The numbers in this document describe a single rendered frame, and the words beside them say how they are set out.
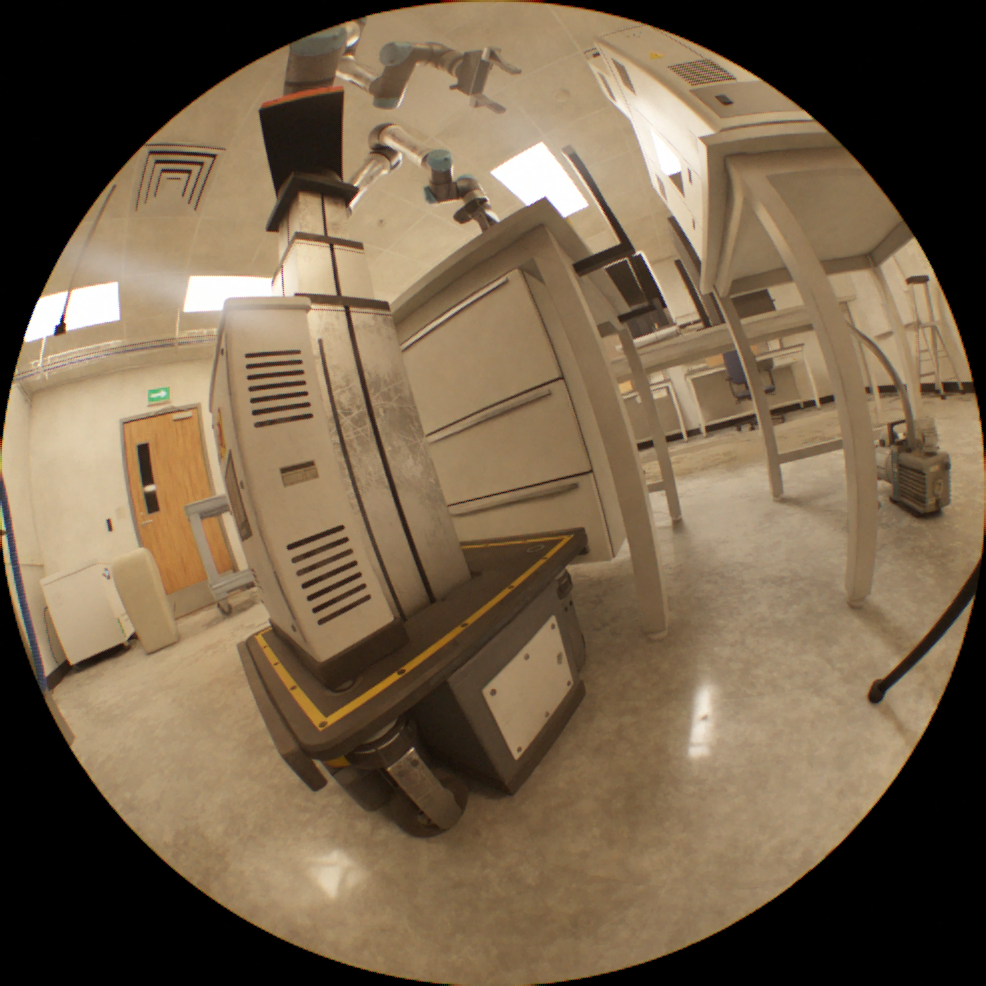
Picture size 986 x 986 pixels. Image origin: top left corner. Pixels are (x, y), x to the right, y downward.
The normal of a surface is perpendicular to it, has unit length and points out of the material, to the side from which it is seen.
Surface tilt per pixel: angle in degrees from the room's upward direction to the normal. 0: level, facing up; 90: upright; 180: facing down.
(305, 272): 90
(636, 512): 90
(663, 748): 0
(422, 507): 90
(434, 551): 90
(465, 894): 0
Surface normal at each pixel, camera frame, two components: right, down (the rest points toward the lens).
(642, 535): -0.54, 0.24
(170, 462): 0.78, -0.19
